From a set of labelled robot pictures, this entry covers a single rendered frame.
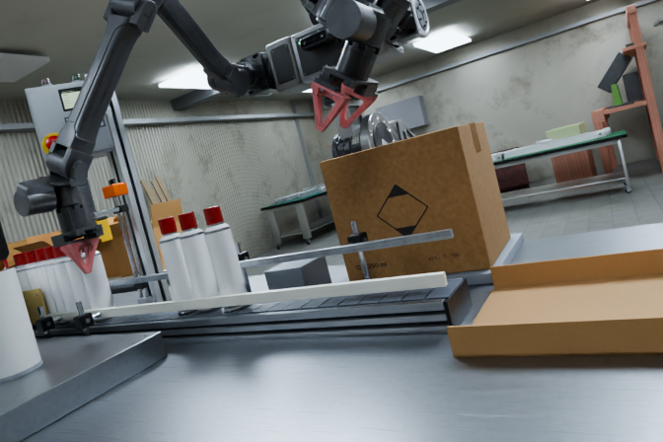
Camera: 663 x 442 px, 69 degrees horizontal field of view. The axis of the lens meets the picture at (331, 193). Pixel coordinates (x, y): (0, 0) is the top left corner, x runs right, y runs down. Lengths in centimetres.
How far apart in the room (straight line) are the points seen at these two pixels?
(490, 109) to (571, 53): 156
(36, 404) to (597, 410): 74
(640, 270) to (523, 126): 863
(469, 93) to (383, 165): 867
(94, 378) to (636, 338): 78
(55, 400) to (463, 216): 74
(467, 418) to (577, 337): 17
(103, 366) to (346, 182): 55
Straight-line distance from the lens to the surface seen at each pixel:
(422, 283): 74
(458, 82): 966
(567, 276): 87
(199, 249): 103
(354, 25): 74
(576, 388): 57
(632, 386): 57
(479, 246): 94
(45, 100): 141
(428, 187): 94
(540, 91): 941
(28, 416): 90
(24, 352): 106
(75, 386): 93
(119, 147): 139
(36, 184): 118
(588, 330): 62
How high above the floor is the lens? 110
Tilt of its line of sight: 3 degrees down
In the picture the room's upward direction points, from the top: 14 degrees counter-clockwise
